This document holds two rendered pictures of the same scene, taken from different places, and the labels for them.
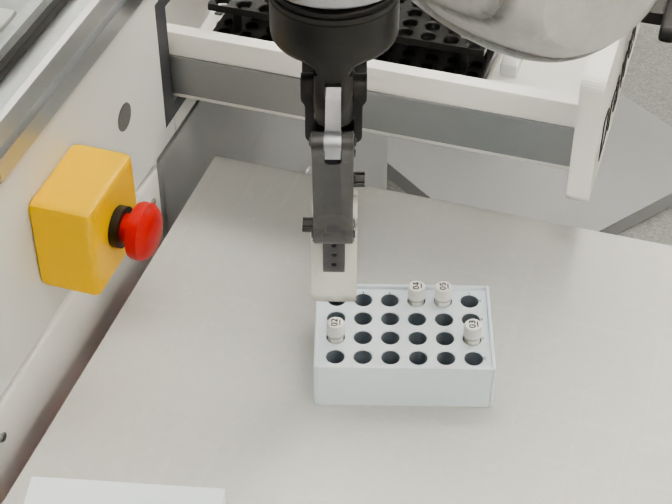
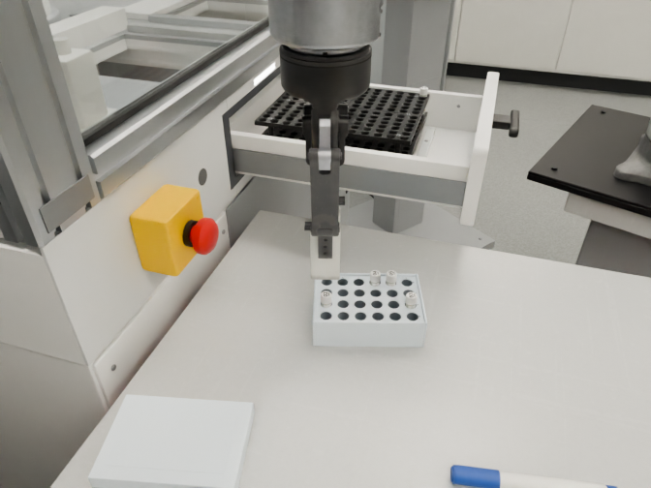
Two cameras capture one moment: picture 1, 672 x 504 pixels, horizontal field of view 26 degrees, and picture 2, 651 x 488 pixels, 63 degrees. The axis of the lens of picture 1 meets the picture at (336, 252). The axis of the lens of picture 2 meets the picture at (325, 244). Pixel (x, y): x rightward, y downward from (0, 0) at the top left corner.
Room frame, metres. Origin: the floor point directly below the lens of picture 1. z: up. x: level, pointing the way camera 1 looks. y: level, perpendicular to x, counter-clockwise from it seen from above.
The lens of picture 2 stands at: (0.28, 0.00, 1.20)
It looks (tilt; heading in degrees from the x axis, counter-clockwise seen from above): 36 degrees down; 0
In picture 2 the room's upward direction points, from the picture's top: straight up
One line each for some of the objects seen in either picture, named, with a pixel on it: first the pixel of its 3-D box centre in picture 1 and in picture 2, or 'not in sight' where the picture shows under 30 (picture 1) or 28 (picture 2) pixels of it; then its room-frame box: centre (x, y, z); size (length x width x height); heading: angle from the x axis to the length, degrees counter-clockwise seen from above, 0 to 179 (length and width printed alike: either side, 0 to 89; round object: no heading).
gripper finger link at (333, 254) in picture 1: (333, 247); (325, 240); (0.69, 0.00, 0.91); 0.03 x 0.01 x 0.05; 179
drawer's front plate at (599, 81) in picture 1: (617, 39); (480, 140); (0.97, -0.22, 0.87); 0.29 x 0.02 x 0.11; 163
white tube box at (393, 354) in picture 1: (402, 344); (367, 308); (0.73, -0.05, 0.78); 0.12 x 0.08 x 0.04; 89
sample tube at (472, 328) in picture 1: (471, 347); (410, 310); (0.72, -0.09, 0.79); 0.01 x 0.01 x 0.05
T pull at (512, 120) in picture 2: (656, 9); (505, 122); (0.97, -0.25, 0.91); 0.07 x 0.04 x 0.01; 163
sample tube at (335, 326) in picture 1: (335, 345); (325, 309); (0.72, 0.00, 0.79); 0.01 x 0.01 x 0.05
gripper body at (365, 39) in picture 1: (334, 45); (325, 96); (0.72, 0.00, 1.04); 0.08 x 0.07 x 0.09; 179
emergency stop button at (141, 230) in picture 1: (135, 229); (201, 235); (0.74, 0.13, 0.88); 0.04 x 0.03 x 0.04; 163
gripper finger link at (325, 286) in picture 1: (333, 259); (325, 251); (0.70, 0.00, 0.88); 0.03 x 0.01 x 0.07; 89
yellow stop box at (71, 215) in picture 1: (90, 220); (173, 229); (0.75, 0.17, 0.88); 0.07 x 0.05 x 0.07; 163
